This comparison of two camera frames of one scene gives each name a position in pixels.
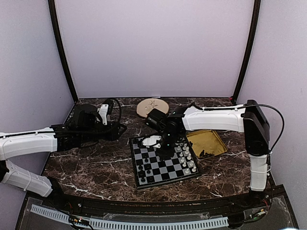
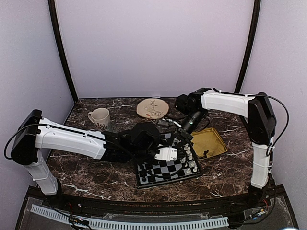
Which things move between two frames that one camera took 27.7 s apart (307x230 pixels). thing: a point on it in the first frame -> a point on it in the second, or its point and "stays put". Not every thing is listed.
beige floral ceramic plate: (146, 106) stays put
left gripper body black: (89, 134) -> (140, 154)
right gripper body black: (170, 139) -> (196, 117)
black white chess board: (151, 170) stays put
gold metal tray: (208, 140) stays put
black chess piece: (141, 173) stays put
